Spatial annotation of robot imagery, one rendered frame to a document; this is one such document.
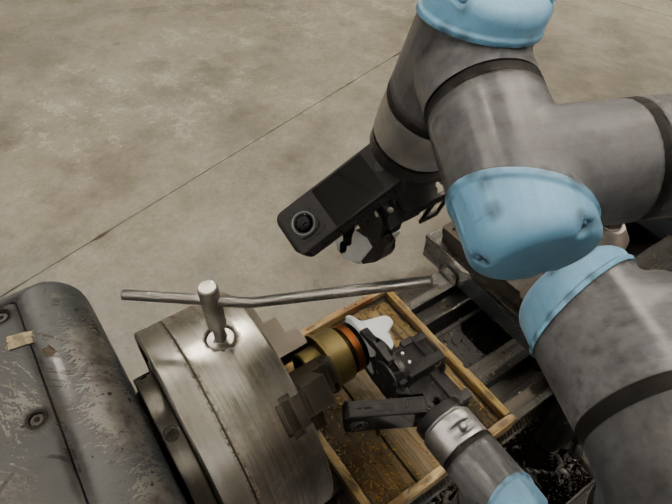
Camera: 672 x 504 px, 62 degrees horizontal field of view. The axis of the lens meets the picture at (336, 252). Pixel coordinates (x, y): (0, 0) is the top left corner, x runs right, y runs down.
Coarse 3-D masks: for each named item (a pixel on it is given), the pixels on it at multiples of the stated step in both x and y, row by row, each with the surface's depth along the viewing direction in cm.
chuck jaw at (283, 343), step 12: (252, 312) 82; (264, 324) 81; (276, 324) 81; (276, 336) 80; (288, 336) 80; (300, 336) 80; (276, 348) 79; (288, 348) 79; (300, 348) 80; (288, 360) 81
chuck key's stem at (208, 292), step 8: (200, 288) 59; (208, 288) 59; (216, 288) 59; (200, 296) 58; (208, 296) 58; (216, 296) 59; (208, 304) 59; (216, 304) 60; (208, 312) 60; (216, 312) 60; (208, 320) 61; (216, 320) 61; (224, 320) 62; (208, 328) 62; (216, 328) 62; (224, 328) 64; (216, 336) 63; (224, 336) 64
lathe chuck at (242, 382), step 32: (160, 320) 73; (192, 320) 68; (192, 352) 63; (224, 352) 63; (256, 352) 63; (224, 384) 61; (256, 384) 62; (288, 384) 62; (224, 416) 60; (256, 416) 60; (256, 448) 60; (288, 448) 61; (320, 448) 63; (256, 480) 60; (288, 480) 62; (320, 480) 65
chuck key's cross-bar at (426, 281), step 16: (336, 288) 57; (352, 288) 56; (368, 288) 56; (384, 288) 55; (400, 288) 55; (416, 288) 55; (192, 304) 60; (224, 304) 60; (240, 304) 59; (256, 304) 59; (272, 304) 59
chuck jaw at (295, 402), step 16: (304, 368) 73; (320, 368) 71; (304, 384) 65; (320, 384) 66; (288, 400) 63; (304, 400) 65; (320, 400) 65; (288, 416) 62; (304, 416) 63; (288, 432) 62; (304, 432) 63
